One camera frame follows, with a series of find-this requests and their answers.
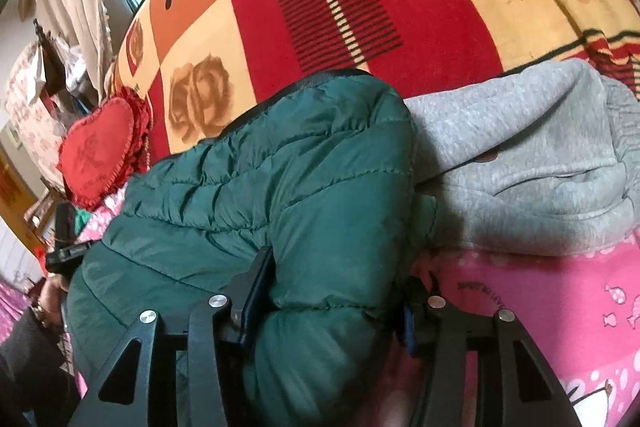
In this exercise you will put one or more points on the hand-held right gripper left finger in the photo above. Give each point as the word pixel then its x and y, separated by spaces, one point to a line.
pixel 257 287

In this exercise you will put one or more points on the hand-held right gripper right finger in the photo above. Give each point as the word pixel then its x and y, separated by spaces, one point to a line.
pixel 410 328

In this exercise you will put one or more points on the green puffer jacket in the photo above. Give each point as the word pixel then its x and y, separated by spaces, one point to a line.
pixel 300 187

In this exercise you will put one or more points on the person's left forearm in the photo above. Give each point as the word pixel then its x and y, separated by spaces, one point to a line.
pixel 35 367

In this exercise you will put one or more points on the person's left hand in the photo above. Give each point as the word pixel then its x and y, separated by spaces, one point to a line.
pixel 50 302

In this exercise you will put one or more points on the green cloth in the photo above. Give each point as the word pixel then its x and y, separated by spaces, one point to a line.
pixel 82 218

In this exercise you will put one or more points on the wooden cabinet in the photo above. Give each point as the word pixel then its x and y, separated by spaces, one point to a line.
pixel 20 202

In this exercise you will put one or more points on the red heart pillow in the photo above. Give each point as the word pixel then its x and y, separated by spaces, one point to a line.
pixel 97 152

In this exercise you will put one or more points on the floral patterned cloth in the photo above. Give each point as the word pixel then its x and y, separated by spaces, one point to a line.
pixel 32 107

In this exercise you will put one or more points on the pink printed blanket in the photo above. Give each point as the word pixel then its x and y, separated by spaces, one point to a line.
pixel 550 307

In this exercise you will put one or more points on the grey hoodie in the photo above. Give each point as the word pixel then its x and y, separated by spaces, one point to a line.
pixel 525 157

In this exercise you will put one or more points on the red rose patterned blanket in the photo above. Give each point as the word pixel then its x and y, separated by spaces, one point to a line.
pixel 400 7

